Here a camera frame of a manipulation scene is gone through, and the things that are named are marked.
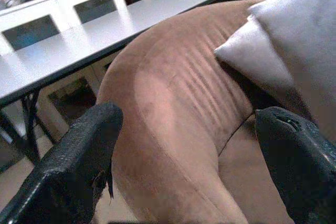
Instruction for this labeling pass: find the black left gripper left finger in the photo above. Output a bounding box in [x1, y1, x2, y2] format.
[0, 101, 124, 224]

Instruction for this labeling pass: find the white table with black legs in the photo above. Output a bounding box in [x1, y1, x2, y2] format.
[0, 0, 279, 167]

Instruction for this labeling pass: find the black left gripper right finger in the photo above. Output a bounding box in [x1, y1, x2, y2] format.
[254, 106, 336, 224]

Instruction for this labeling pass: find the grey square pillow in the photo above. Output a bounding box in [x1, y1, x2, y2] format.
[213, 15, 299, 92]
[247, 0, 336, 141]

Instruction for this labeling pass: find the brown round sofa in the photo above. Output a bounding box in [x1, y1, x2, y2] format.
[96, 0, 336, 224]

